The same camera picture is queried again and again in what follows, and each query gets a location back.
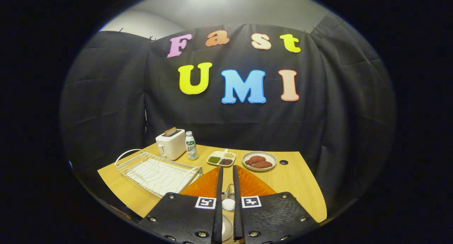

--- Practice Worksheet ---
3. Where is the white toaster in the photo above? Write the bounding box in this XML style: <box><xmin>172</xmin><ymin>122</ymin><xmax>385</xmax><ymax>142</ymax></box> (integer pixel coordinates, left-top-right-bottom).
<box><xmin>155</xmin><ymin>129</ymin><xmax>187</xmax><ymax>161</ymax></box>

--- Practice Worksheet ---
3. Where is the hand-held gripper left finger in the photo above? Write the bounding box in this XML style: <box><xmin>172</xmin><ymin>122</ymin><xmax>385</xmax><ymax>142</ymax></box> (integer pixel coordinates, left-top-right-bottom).
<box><xmin>137</xmin><ymin>165</ymin><xmax>224</xmax><ymax>244</ymax></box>

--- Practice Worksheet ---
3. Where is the black backdrop cloth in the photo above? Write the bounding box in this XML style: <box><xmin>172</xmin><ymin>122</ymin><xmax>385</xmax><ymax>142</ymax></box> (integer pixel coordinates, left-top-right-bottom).
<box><xmin>59</xmin><ymin>14</ymin><xmax>397</xmax><ymax>220</ymax></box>

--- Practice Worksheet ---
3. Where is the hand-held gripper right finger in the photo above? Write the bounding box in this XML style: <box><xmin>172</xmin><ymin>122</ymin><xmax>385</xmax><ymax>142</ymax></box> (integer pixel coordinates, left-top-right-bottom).
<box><xmin>232</xmin><ymin>165</ymin><xmax>320</xmax><ymax>244</ymax></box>

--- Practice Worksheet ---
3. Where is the beige round plate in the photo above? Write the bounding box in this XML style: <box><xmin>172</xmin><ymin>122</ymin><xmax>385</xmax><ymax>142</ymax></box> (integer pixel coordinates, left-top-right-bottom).
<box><xmin>222</xmin><ymin>214</ymin><xmax>234</xmax><ymax>242</ymax></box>

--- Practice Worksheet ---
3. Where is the white divided snack tray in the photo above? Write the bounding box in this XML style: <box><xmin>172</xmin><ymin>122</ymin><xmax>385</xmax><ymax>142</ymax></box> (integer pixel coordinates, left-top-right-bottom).
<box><xmin>207</xmin><ymin>149</ymin><xmax>236</xmax><ymax>167</ymax></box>

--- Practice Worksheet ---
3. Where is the white green-label drink bottle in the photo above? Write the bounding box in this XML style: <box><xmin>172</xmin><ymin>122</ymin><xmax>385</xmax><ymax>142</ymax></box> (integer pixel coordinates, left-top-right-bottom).
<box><xmin>185</xmin><ymin>131</ymin><xmax>198</xmax><ymax>161</ymax></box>

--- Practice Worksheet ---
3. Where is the white wire dish rack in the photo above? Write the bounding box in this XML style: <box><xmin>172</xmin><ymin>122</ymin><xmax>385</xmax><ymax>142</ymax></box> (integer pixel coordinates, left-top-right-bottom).
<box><xmin>114</xmin><ymin>149</ymin><xmax>203</xmax><ymax>198</ymax></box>

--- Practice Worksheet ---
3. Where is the beige plate with meat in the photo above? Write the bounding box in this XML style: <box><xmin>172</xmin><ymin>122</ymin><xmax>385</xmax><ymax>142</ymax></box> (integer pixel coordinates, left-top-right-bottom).
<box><xmin>242</xmin><ymin>151</ymin><xmax>277</xmax><ymax>172</ymax></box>

